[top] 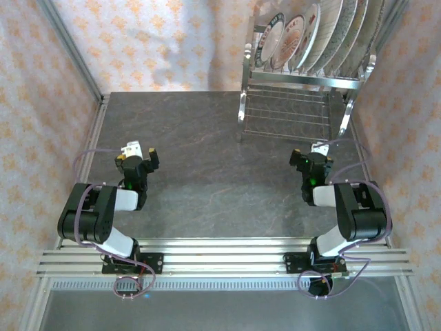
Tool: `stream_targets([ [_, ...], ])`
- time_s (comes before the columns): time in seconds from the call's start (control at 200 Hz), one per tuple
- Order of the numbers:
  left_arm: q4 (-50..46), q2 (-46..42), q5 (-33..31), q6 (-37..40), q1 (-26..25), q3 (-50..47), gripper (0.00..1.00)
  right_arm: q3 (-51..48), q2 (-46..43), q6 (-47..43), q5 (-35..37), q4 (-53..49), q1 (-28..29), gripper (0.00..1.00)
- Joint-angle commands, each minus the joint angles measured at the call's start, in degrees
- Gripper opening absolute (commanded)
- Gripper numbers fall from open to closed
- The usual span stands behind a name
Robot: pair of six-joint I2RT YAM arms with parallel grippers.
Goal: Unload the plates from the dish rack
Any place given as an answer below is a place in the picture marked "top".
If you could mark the aluminium frame post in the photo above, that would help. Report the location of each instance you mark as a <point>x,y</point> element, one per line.
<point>392,20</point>
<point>69,45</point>

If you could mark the blue speckled plate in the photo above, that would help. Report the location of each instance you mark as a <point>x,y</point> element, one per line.
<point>344,34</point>

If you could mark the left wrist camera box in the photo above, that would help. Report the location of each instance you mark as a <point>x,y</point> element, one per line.
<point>132,148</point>

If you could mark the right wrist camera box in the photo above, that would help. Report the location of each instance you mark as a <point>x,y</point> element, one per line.
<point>320,149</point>

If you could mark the steel dish rack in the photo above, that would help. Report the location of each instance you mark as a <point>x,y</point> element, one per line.
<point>299,80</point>

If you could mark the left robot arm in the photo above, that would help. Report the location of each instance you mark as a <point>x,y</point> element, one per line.
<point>93,213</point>

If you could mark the white plate with grey lines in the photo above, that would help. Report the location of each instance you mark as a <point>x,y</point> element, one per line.
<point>327,38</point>

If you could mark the grey metal panel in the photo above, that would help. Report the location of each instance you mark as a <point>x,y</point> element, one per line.
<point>224,310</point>

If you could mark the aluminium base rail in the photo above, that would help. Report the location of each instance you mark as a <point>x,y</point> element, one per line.
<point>224,257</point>

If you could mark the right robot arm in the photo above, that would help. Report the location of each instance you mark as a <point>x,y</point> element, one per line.
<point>361,213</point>

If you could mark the aluminium table side rail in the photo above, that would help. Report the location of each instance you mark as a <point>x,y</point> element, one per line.
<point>93,138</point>

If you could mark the beige speckled plate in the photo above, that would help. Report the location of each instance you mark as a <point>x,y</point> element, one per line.
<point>358,34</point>

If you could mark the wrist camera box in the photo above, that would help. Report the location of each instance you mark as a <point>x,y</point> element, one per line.
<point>132,148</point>
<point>320,149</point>

